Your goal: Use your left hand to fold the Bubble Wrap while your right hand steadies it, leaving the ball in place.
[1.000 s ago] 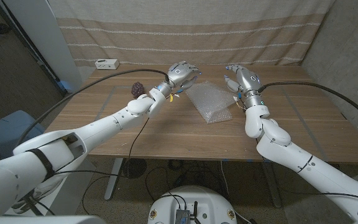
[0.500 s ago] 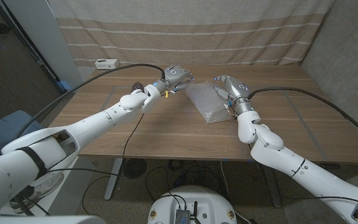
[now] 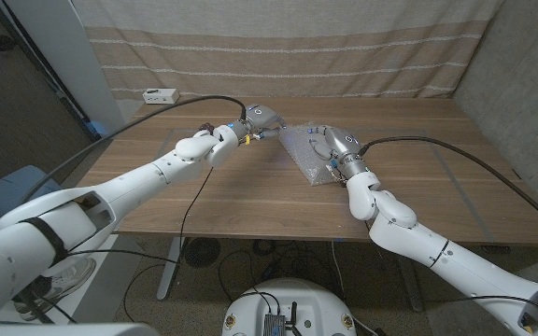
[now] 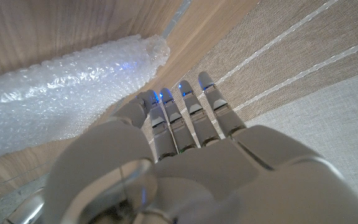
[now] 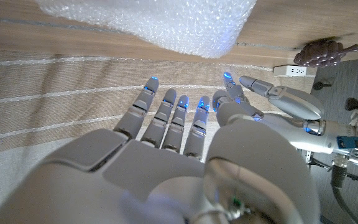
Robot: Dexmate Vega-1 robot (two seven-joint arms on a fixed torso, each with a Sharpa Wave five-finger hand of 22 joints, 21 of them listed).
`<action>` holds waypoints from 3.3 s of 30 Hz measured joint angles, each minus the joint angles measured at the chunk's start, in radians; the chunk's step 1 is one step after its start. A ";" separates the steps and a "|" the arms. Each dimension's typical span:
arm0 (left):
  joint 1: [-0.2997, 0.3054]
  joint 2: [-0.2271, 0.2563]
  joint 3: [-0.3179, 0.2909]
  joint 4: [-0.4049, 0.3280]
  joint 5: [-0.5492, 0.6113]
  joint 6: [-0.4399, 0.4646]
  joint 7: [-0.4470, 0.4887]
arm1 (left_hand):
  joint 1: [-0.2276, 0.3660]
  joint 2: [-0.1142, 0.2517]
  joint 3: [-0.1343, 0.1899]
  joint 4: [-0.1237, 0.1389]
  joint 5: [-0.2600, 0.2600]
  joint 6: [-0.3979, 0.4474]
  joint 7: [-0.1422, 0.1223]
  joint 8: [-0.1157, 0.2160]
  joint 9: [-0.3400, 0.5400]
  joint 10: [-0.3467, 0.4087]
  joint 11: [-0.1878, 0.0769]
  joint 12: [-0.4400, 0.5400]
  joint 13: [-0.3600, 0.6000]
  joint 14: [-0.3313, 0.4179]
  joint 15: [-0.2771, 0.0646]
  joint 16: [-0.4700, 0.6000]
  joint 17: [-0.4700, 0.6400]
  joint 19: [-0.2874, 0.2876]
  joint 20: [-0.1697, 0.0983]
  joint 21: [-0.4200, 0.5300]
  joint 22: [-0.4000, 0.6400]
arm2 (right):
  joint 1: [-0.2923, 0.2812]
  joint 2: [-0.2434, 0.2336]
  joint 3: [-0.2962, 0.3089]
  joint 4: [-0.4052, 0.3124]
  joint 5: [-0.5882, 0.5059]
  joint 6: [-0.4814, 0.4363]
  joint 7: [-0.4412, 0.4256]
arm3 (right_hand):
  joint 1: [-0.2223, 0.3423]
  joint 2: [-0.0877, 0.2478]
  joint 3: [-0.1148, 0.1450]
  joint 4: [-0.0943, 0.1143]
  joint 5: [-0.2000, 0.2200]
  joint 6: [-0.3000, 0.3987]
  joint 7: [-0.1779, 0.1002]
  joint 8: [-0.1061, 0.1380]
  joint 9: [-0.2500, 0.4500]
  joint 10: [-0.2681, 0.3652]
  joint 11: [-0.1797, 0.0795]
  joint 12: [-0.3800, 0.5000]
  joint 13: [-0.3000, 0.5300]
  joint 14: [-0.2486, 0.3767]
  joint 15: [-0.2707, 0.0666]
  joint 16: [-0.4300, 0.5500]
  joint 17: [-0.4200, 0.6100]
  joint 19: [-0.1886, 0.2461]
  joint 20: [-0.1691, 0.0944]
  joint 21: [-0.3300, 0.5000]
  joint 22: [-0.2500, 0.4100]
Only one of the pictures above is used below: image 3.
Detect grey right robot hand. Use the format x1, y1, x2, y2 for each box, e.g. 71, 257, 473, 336
306, 123, 368, 179

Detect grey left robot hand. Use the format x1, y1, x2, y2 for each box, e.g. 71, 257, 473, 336
231, 103, 288, 144

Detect clear bubble wrap sheet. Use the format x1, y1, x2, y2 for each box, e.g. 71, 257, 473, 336
277, 121, 345, 187

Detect white power strip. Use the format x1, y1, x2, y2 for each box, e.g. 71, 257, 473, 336
142, 88, 180, 105

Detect round black floor fan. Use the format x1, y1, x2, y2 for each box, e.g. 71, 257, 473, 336
184, 236, 221, 270

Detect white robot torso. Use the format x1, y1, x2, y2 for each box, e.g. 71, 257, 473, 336
221, 278, 358, 336

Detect grey table leg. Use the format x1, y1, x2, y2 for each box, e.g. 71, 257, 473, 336
403, 277, 425, 313

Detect white table leg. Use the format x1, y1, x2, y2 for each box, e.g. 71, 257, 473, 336
155, 236, 186, 301

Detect small grey electronics box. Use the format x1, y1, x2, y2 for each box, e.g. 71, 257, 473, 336
262, 313, 288, 336

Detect white partition panel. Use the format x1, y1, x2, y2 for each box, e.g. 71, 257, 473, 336
5, 0, 125, 140

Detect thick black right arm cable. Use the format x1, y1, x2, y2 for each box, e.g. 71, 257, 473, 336
358, 134, 538, 239

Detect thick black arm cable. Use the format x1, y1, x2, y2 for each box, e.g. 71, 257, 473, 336
358, 134, 538, 239
20, 94, 249, 206

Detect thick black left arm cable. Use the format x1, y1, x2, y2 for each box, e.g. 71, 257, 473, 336
20, 94, 249, 206

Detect tangled black floor cables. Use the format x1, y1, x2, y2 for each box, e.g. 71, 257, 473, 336
217, 238, 345, 302

